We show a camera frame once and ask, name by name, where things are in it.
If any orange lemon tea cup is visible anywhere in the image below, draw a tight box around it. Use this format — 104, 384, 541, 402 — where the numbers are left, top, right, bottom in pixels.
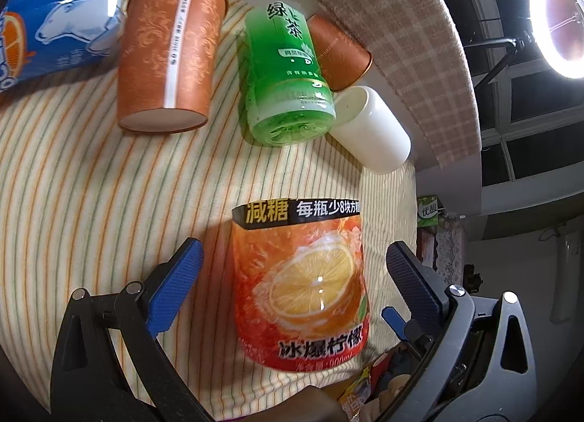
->
232, 197, 370, 373

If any white cylindrical cup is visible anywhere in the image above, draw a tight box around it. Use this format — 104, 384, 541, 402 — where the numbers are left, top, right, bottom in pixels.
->
330, 86, 411, 175

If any green tea bottle cup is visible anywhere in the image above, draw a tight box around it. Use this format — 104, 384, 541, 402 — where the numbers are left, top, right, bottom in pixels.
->
245, 1, 335, 147

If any orange paper cup far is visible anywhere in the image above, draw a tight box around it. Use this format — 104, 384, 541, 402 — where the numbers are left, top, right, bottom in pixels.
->
307, 15, 373, 92

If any orange paper cup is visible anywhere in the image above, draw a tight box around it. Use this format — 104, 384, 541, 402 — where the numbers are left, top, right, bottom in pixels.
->
307, 15, 373, 92
117, 0, 228, 134

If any orange paper cup near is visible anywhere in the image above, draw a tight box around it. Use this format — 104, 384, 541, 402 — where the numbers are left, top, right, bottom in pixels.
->
117, 0, 228, 134

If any blue arctic ocean cup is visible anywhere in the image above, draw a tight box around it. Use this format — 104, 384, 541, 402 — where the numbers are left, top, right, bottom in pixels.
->
1, 0, 126, 91

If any green cardboard box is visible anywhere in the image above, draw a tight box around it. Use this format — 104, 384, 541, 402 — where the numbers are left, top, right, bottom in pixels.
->
417, 196, 441, 228

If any yellow striped table cloth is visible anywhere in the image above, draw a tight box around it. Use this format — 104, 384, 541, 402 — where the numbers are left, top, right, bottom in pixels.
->
1, 0, 416, 420

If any black tripod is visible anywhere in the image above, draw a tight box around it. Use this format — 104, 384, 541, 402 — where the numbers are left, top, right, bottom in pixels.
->
460, 31, 538, 90

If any beige plaid sill cloth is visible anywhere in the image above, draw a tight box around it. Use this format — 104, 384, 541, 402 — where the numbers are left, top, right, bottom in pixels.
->
317, 0, 481, 167

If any bright ring light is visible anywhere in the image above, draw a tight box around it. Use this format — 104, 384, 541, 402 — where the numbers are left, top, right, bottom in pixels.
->
529, 0, 583, 79

